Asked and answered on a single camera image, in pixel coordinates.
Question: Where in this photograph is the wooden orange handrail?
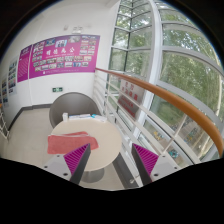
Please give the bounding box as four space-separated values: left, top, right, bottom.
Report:
98 68 224 157

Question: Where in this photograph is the round white table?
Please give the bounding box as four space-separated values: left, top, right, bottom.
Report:
52 118 122 183

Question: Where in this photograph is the small white bottle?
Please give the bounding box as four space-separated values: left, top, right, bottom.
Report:
62 113 68 122

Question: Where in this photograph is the green exit sign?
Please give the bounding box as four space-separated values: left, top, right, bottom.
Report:
52 87 63 92

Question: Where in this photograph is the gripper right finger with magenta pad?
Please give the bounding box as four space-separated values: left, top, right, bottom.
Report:
131 144 179 185

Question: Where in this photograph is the white box on table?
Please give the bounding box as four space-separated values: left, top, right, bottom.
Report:
68 114 92 121

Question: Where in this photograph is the large magenta wall poster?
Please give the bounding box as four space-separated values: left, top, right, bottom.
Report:
29 35 100 79

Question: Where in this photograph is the red white notice sign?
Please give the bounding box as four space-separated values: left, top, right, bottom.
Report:
118 80 144 118

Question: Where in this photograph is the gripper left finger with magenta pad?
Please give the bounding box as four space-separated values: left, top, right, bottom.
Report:
43 144 91 185

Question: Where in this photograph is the white photo wall poster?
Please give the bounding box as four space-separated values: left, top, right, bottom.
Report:
8 59 18 95

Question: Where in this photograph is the white metal railing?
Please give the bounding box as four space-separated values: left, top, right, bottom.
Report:
94 70 213 182

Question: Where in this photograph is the grey round-back chair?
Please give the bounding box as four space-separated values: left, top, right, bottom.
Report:
49 92 100 128

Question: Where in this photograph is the small magenta wall poster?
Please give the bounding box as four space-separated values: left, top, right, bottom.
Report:
17 45 32 82

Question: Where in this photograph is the pink red towel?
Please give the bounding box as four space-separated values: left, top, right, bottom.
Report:
47 131 99 154

